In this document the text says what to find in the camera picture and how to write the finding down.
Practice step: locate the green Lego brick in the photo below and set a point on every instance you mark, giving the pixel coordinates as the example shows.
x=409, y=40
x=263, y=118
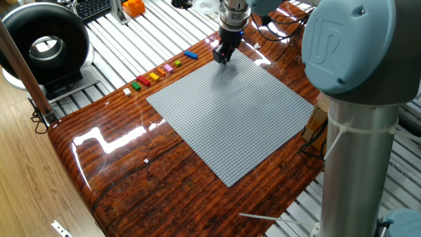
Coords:
x=135, y=86

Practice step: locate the long red Lego brick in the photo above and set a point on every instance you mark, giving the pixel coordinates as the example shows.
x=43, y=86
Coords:
x=143, y=81

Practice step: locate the small lime Lego brick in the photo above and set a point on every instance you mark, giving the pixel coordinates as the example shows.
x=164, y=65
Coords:
x=177, y=63

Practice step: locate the pink Lego brick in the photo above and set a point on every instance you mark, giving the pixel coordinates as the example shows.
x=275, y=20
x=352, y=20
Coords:
x=168, y=68

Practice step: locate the brown wooden beam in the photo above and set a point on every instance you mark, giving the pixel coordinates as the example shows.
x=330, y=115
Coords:
x=23, y=69

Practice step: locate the silver metal bracket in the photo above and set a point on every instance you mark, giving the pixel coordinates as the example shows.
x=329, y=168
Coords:
x=60, y=228

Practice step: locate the long blue Lego brick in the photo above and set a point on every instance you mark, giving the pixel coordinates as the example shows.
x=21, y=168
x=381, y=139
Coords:
x=191, y=55

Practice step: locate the large orange toy brick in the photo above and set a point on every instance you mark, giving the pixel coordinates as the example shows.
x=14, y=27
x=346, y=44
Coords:
x=133, y=9

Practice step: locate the grey Lego baseplate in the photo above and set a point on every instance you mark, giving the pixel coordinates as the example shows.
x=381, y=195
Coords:
x=230, y=115

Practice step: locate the white tape roll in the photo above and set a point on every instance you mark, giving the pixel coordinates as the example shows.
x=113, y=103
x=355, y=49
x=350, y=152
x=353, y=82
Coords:
x=205, y=6

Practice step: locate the long white zip tie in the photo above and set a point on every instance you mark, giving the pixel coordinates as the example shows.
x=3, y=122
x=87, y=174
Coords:
x=263, y=217

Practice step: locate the thin orange Lego brick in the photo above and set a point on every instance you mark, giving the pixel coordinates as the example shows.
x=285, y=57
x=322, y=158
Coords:
x=161, y=72

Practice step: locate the yellow Lego brick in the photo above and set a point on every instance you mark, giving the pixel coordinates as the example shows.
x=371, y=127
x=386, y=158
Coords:
x=154, y=76

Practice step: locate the crumpled white paper scrap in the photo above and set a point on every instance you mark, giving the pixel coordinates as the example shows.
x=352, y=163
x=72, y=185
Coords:
x=257, y=46

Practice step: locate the black round object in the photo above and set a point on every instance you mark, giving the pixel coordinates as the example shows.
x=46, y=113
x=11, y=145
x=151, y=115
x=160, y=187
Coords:
x=181, y=3

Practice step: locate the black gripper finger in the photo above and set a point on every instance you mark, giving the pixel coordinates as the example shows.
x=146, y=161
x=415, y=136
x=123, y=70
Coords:
x=219, y=54
x=230, y=51

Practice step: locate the black keyboard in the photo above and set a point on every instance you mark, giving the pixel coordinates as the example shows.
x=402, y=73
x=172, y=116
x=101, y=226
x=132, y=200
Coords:
x=95, y=8

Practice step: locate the short aluminium post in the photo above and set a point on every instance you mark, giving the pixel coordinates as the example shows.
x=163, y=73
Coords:
x=117, y=11

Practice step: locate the square white Lego brick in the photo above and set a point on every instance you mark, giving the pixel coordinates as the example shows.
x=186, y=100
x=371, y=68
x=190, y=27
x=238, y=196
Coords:
x=127, y=92

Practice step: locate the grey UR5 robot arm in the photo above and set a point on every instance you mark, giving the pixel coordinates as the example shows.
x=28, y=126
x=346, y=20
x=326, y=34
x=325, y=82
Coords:
x=358, y=164

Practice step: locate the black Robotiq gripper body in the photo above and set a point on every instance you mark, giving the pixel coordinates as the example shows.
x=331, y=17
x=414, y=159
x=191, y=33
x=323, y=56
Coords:
x=231, y=37

